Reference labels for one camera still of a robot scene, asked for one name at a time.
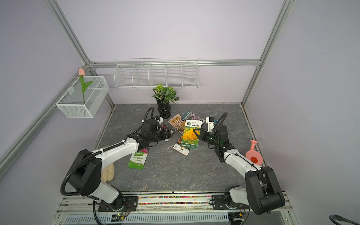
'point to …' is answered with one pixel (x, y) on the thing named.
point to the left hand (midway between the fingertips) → (172, 133)
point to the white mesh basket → (71, 105)
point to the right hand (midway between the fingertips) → (192, 129)
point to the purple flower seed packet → (191, 116)
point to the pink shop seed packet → (177, 122)
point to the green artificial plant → (166, 94)
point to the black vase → (164, 109)
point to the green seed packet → (138, 160)
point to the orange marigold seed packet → (183, 150)
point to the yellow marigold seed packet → (190, 140)
